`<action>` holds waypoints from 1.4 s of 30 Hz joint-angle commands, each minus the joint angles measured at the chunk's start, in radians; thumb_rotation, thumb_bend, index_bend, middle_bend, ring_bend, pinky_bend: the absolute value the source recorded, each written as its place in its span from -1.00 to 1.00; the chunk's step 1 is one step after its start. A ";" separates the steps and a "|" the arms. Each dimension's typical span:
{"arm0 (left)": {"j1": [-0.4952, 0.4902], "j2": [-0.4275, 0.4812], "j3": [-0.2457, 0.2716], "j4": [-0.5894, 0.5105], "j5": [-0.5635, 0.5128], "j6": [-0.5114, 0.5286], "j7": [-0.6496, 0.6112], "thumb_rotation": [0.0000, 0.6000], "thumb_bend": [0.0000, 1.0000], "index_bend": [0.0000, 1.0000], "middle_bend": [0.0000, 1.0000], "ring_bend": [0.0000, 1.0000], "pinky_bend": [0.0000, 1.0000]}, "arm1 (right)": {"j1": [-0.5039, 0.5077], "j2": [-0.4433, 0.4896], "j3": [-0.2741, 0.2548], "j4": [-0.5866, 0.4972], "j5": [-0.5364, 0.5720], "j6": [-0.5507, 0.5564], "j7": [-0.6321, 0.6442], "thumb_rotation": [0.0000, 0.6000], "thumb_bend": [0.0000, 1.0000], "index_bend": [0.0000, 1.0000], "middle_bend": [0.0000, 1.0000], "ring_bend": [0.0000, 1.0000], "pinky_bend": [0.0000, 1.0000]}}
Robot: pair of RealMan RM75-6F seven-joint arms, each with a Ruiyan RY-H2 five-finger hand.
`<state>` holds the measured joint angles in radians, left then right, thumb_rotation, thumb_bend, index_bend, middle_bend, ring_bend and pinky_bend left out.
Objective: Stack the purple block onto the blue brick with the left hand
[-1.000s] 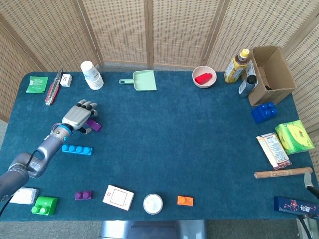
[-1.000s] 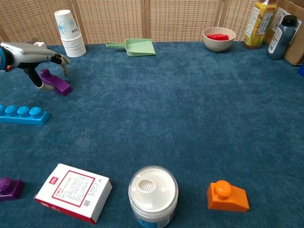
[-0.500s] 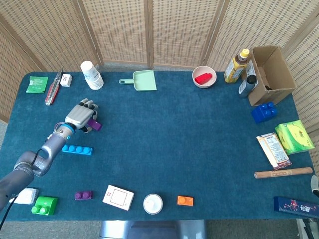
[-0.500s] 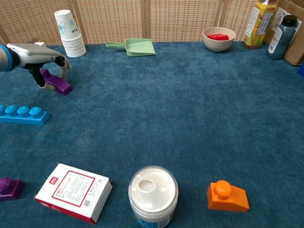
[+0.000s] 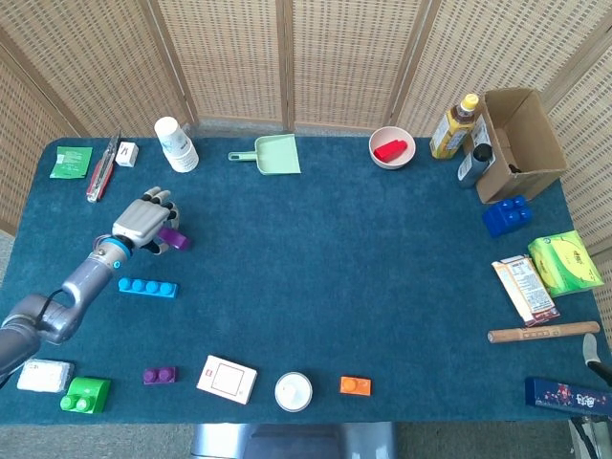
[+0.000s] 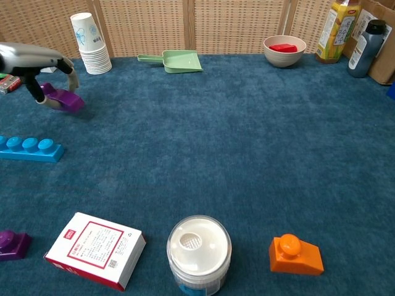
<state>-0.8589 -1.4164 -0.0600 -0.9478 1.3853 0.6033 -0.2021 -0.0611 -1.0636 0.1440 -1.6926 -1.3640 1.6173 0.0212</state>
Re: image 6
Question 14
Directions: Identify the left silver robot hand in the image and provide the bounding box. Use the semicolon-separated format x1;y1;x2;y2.
0;42;80;111

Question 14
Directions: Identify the purple sloped one-stud block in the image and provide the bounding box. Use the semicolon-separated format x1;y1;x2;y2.
39;82;86;112

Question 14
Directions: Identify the stack of white paper cups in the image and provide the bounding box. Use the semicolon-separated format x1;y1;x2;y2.
70;12;113;75

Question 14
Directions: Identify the light blue four-stud block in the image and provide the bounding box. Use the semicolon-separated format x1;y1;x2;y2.
0;135;65;163

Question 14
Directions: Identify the bamboo folding screen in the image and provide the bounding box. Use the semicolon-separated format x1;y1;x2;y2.
0;0;337;60

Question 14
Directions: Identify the light green dustpan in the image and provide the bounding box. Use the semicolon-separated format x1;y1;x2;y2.
137;50;204;74

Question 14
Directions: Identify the purple two-stud block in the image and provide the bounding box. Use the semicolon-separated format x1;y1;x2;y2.
0;229;33;262

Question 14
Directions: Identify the blue table cloth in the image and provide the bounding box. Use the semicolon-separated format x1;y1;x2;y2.
0;54;395;296

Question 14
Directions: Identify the beige bowl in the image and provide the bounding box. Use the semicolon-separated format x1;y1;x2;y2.
262;35;307;68

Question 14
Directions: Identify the red block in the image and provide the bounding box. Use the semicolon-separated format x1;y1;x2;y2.
268;43;298;53

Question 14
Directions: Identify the clear jar with white lid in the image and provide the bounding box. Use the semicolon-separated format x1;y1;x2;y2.
166;215;233;296

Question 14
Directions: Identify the orange sloped one-stud block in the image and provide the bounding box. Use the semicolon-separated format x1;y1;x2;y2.
268;233;325;276

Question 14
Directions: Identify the dark grey bottle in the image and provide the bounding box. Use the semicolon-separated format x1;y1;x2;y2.
346;19;388;78

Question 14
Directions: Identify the brown cardboard box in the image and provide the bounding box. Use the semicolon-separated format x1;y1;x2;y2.
342;0;395;86

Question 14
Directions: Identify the white box with red frame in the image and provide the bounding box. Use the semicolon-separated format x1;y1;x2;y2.
44;212;147;292

